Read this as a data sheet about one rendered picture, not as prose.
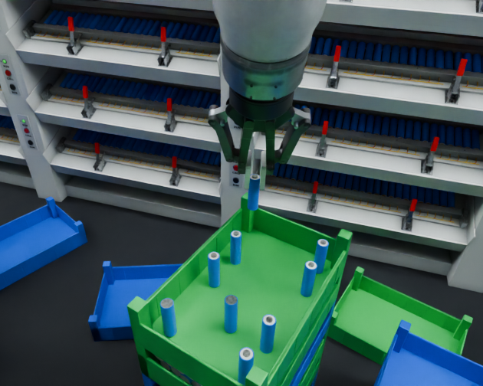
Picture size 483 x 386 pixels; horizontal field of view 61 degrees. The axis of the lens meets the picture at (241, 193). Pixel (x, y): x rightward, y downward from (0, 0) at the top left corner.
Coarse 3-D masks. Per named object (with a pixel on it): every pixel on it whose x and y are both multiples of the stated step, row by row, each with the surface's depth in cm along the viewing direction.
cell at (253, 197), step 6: (252, 174) 66; (252, 180) 65; (258, 180) 65; (252, 186) 66; (258, 186) 66; (252, 192) 66; (258, 192) 67; (252, 198) 67; (258, 198) 68; (252, 204) 68; (252, 210) 69
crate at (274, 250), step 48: (288, 240) 73; (336, 240) 65; (192, 288) 65; (240, 288) 65; (288, 288) 65; (144, 336) 54; (192, 336) 58; (240, 336) 58; (288, 336) 58; (240, 384) 47
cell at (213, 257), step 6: (216, 252) 63; (210, 258) 62; (216, 258) 62; (210, 264) 62; (216, 264) 62; (210, 270) 63; (216, 270) 63; (210, 276) 64; (216, 276) 64; (210, 282) 64; (216, 282) 64
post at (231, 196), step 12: (228, 96) 104; (228, 120) 108; (240, 132) 109; (252, 132) 108; (252, 144) 110; (252, 156) 113; (228, 168) 117; (252, 168) 115; (228, 180) 120; (228, 192) 122; (240, 192) 121; (228, 204) 125; (240, 204) 124; (228, 216) 128
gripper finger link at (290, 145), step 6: (306, 108) 51; (306, 120) 50; (288, 126) 55; (300, 126) 51; (306, 126) 51; (288, 132) 54; (294, 132) 52; (300, 132) 52; (288, 138) 54; (294, 138) 53; (282, 144) 58; (288, 144) 54; (294, 144) 54; (288, 150) 55; (282, 156) 57; (288, 156) 57; (282, 162) 58
